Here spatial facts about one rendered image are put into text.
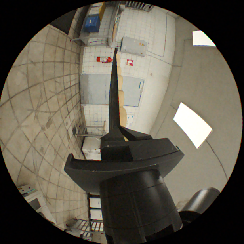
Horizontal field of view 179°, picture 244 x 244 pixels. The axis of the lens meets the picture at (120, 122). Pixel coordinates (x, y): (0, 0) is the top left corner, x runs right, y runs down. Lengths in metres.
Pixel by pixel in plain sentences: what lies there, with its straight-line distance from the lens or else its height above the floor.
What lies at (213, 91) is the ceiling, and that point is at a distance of 2.17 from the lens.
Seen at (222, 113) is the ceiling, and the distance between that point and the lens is 2.04.
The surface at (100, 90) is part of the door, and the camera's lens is 2.56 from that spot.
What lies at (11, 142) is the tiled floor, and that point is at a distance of 1.06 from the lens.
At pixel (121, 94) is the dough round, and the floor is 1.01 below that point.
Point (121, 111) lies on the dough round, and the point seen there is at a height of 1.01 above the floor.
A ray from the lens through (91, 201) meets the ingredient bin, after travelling 4.07.
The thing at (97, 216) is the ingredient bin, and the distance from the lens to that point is 4.15.
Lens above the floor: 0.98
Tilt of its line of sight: 9 degrees up
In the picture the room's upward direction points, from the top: 92 degrees clockwise
